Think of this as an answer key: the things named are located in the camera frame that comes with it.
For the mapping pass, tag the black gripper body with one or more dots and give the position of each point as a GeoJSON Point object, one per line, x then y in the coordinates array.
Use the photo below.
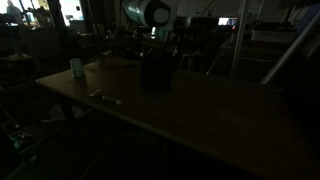
{"type": "Point", "coordinates": [160, 54]}

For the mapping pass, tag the black box container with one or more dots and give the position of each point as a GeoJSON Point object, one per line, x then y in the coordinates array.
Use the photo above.
{"type": "Point", "coordinates": [156, 75]}

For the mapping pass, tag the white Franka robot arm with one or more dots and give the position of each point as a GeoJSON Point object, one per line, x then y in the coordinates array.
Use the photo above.
{"type": "Point", "coordinates": [150, 11]}

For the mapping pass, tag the round stool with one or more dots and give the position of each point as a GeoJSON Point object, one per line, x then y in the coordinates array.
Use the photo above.
{"type": "Point", "coordinates": [192, 56]}

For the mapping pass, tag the black marker white label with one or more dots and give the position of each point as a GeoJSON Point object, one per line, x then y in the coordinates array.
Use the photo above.
{"type": "Point", "coordinates": [111, 99]}

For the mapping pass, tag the lit monitor screen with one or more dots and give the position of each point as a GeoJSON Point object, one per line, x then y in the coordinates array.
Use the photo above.
{"type": "Point", "coordinates": [227, 21]}

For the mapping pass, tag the white upright pole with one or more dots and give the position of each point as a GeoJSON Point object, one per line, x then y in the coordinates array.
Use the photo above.
{"type": "Point", "coordinates": [239, 36]}

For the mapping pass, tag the white cup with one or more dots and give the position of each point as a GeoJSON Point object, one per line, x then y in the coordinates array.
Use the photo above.
{"type": "Point", "coordinates": [76, 67]}

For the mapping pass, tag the grey slanted metal bar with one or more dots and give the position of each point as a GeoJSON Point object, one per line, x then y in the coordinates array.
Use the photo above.
{"type": "Point", "coordinates": [290, 50]}

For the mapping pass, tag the person in background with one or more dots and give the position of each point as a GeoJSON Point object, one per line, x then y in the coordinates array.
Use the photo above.
{"type": "Point", "coordinates": [11, 11]}

